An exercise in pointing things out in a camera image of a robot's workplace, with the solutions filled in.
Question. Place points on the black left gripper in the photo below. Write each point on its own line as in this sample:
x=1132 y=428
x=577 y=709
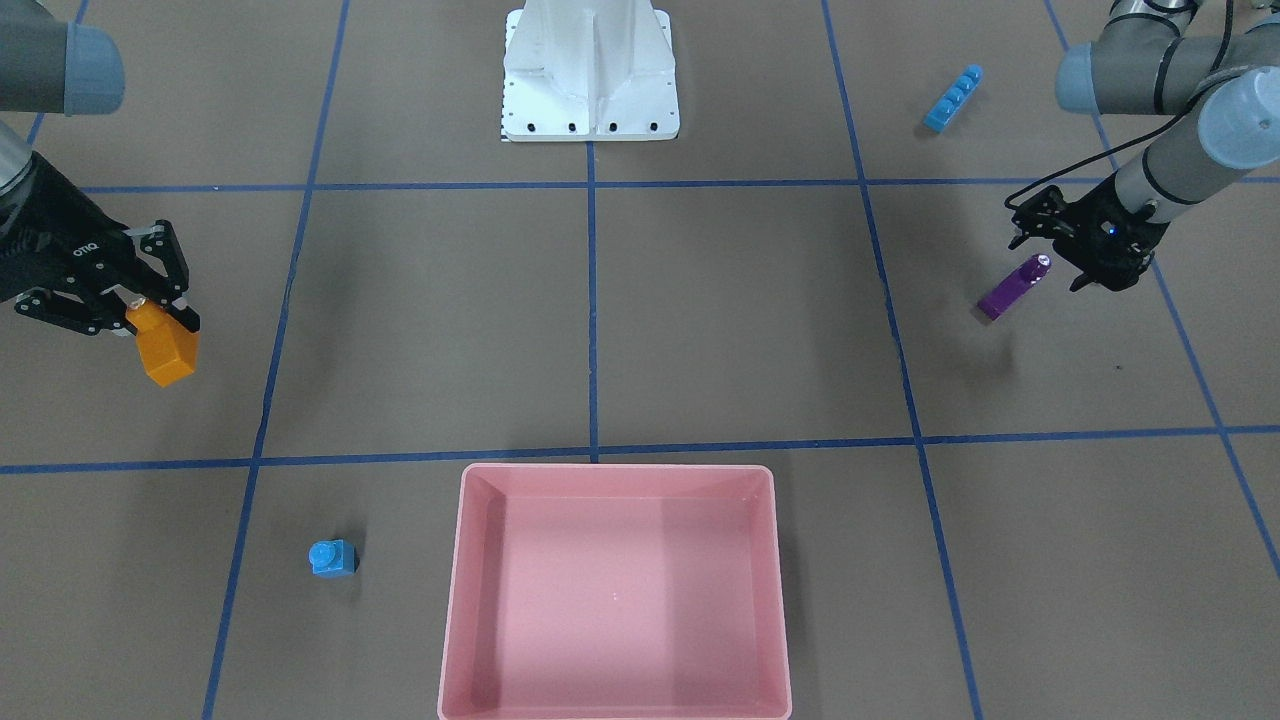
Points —
x=1090 y=217

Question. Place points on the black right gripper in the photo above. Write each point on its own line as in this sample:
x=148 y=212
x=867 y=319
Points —
x=52 y=232

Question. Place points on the purple long block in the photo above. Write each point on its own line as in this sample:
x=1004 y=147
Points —
x=1015 y=285

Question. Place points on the orange sloped block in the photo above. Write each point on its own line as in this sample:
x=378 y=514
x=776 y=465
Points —
x=168 y=351

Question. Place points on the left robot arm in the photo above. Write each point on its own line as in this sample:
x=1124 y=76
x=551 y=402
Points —
x=1218 y=99

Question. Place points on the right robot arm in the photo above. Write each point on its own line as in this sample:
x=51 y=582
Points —
x=52 y=66

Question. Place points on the pink plastic box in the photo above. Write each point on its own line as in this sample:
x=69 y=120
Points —
x=616 y=591

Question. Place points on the long blue studded block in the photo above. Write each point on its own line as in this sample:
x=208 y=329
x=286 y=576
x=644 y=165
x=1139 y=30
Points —
x=954 y=99

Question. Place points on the small blue block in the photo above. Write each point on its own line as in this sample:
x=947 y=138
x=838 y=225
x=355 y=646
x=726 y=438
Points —
x=332 y=558

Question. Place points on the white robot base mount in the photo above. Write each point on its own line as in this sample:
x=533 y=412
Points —
x=589 y=71

